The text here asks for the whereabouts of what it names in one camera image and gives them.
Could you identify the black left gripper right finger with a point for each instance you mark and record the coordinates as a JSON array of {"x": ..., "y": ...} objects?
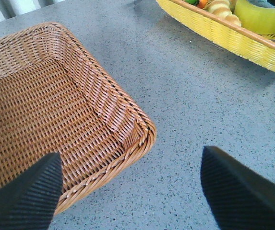
[{"x": 239, "y": 198}]

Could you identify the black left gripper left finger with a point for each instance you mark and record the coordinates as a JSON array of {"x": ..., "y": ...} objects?
[{"x": 30, "y": 200}]

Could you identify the yellow tape roll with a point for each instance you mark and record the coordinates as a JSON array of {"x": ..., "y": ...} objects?
[{"x": 257, "y": 16}]

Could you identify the brown wicker basket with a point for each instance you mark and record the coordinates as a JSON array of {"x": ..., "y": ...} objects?
[{"x": 55, "y": 97}]

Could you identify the yellow woven basket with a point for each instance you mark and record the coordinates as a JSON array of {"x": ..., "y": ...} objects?
[{"x": 259, "y": 49}]

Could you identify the toy croissant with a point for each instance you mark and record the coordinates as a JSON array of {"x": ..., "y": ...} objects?
[{"x": 223, "y": 9}]

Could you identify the grey pleated curtain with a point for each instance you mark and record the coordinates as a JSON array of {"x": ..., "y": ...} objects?
[{"x": 12, "y": 8}]

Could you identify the toy carrot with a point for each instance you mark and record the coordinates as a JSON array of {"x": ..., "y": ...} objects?
[{"x": 198, "y": 3}]

